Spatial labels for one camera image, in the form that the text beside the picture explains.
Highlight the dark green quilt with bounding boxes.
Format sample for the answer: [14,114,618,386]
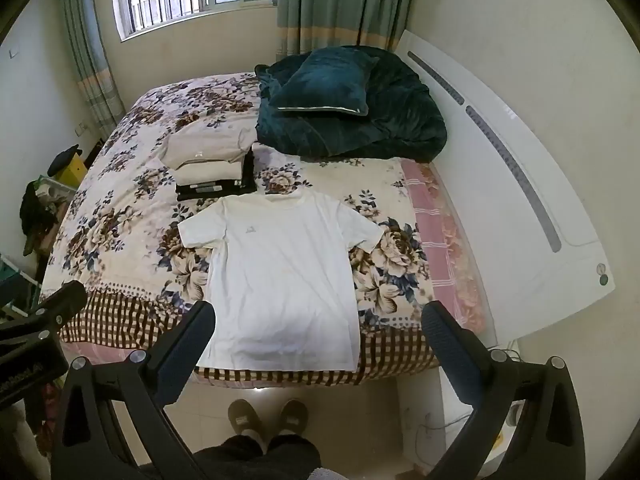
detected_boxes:
[255,46,447,162]

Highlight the dark clutter pile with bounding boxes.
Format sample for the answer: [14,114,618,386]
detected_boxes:
[20,176,76,256]

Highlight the slipper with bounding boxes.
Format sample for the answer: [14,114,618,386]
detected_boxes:
[278,399,309,436]
[228,399,266,448]

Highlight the beige folded garment top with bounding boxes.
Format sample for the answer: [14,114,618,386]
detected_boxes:
[160,118,257,169]

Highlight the green curtain left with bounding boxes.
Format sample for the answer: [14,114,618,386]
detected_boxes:
[62,0,125,140]

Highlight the white headboard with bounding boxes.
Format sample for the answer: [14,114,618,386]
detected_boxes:
[396,30,615,346]

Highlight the floral fleece bed blanket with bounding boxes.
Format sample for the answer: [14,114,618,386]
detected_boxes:
[42,73,436,388]

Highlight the pink bed sheet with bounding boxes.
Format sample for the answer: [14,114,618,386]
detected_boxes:
[400,158,487,334]

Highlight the black striped folded garment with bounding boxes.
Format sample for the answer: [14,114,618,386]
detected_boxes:
[176,151,257,202]

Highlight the yellow box with black item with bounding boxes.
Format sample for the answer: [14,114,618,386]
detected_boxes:
[47,144,88,188]

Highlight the right slipper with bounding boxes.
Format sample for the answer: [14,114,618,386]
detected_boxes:
[278,399,309,436]

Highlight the green curtain right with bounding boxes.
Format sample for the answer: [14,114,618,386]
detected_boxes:
[277,0,411,60]

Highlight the white t-shirt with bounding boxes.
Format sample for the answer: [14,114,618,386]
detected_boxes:
[178,188,383,372]

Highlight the black trousers legs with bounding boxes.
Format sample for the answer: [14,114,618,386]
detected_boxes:
[193,434,321,480]

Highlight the cream folded garment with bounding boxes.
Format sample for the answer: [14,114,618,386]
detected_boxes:
[171,160,243,185]

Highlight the dark green pillow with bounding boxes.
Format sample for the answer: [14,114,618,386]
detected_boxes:
[269,47,378,117]

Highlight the green curtain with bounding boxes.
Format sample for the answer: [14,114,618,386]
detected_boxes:
[277,0,411,60]
[62,0,125,140]

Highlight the left slipper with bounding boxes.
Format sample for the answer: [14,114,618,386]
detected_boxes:
[228,399,266,448]

